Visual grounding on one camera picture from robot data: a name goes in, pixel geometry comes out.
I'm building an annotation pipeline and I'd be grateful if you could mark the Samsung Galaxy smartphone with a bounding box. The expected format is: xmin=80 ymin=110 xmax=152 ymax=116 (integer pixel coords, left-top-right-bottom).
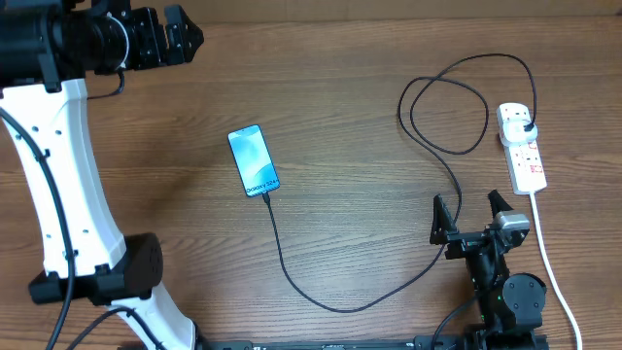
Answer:
xmin=227 ymin=124 xmax=280 ymax=197

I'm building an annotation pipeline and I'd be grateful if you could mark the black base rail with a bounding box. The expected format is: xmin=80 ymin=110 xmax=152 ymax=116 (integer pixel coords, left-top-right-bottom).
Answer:
xmin=116 ymin=333 xmax=550 ymax=350

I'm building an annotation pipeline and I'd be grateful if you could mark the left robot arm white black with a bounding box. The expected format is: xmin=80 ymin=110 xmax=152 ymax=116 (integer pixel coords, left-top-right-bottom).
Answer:
xmin=1 ymin=1 xmax=208 ymax=349

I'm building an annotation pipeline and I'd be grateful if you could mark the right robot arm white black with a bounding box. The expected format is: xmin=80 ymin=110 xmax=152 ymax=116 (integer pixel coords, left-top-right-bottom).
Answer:
xmin=415 ymin=191 xmax=548 ymax=349

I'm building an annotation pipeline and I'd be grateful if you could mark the white power strip cord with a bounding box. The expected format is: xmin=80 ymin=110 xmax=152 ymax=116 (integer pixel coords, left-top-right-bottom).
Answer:
xmin=528 ymin=192 xmax=584 ymax=350

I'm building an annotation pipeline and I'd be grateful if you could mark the white charger plug adapter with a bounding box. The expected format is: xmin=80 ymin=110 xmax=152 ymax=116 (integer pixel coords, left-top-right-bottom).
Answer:
xmin=500 ymin=121 xmax=538 ymax=147

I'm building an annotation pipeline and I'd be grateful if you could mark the white power strip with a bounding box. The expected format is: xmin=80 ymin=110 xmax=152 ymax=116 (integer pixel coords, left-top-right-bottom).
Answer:
xmin=496 ymin=102 xmax=547 ymax=194

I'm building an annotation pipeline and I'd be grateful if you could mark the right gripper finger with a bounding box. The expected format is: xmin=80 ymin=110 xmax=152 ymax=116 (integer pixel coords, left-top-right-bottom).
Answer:
xmin=430 ymin=194 xmax=458 ymax=243
xmin=488 ymin=190 xmax=513 ymax=218

